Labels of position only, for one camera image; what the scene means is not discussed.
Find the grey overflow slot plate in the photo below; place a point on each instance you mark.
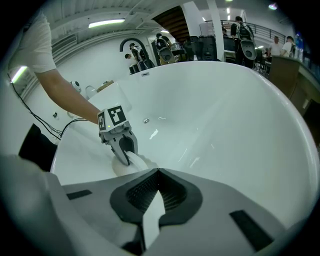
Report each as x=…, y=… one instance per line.
x=145, y=74

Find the white rounded device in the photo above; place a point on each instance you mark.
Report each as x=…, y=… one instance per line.
x=75, y=86

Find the person's white shirt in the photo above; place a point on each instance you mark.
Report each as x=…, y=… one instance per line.
x=32, y=45

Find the black office chair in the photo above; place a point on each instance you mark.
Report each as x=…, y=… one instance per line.
x=207, y=47

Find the round metal drain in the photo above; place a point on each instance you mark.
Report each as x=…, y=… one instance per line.
x=146, y=120

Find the dark brown table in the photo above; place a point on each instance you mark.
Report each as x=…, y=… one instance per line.
x=287, y=75

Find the person's black trousers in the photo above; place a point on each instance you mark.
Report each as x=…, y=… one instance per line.
x=37, y=147

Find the white fluffy cleaning mitt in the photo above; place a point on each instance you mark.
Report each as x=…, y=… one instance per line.
x=130, y=170

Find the long ceiling tube lamp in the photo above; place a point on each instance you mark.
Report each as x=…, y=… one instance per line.
x=106, y=23
x=18, y=74

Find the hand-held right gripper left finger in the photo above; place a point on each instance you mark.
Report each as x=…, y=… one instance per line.
x=105, y=220

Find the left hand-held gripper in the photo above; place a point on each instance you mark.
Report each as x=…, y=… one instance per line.
x=113, y=117

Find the white bathtub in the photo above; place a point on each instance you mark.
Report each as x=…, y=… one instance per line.
x=200, y=112

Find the black arched faucet spout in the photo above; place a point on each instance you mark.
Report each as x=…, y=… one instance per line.
x=130, y=39

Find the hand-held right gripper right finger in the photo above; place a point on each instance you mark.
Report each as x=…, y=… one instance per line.
x=215, y=225

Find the clear water bottle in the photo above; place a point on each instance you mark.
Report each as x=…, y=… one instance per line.
x=298, y=45

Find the brown cardboard box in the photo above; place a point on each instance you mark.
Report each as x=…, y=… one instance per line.
x=105, y=85

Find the person's left forearm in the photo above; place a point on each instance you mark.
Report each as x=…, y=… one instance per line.
x=65, y=95

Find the brown wooden staircase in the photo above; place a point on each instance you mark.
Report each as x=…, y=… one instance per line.
x=172, y=22

